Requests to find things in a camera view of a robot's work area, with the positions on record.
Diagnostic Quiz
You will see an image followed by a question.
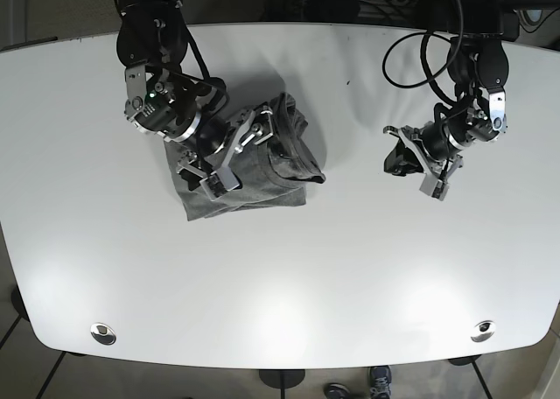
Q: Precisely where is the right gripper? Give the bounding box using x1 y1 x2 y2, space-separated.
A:
124 83 276 192

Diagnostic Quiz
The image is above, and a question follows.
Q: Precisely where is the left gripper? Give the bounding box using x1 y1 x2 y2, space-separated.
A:
383 105 508 176

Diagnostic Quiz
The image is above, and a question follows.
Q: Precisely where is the grey heather T-shirt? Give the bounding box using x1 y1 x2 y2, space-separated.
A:
164 92 326 221

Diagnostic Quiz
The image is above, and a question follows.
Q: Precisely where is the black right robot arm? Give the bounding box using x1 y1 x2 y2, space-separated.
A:
114 0 274 200

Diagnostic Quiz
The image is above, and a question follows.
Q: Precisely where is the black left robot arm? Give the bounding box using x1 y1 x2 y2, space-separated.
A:
384 0 509 179

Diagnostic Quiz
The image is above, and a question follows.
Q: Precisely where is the left chrome table grommet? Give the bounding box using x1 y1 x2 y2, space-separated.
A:
90 322 116 346

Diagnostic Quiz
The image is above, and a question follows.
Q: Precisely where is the chrome table grommet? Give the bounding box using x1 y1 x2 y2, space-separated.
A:
90 322 116 346
470 320 496 343

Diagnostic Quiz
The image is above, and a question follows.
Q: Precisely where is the right chrome table grommet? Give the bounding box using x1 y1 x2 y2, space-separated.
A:
470 320 496 343

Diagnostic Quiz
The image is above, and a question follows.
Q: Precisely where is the black table base foot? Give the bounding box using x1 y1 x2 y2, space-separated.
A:
258 369 305 390

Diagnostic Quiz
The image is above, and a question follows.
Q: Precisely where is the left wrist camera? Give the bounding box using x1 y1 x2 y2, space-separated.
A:
420 173 449 201

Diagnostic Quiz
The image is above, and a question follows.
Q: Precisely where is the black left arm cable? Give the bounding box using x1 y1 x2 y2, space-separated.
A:
382 0 467 111

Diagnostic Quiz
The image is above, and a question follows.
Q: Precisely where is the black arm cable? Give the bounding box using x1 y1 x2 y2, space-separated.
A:
113 0 231 111
382 0 467 111

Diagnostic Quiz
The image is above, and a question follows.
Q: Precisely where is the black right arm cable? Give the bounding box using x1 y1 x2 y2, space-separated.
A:
113 0 231 111

